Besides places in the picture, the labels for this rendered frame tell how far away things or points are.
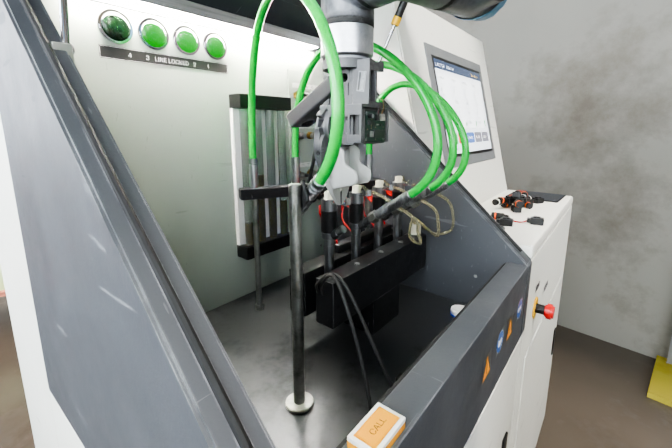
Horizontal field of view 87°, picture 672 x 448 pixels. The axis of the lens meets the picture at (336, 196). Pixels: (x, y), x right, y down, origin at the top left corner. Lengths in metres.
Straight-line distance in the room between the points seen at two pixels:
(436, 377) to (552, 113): 2.18
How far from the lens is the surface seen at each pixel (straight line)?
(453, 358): 0.49
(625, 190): 2.46
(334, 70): 0.39
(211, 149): 0.78
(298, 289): 0.49
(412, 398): 0.42
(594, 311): 2.66
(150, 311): 0.32
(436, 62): 1.10
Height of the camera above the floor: 1.22
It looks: 11 degrees down
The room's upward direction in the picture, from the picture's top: straight up
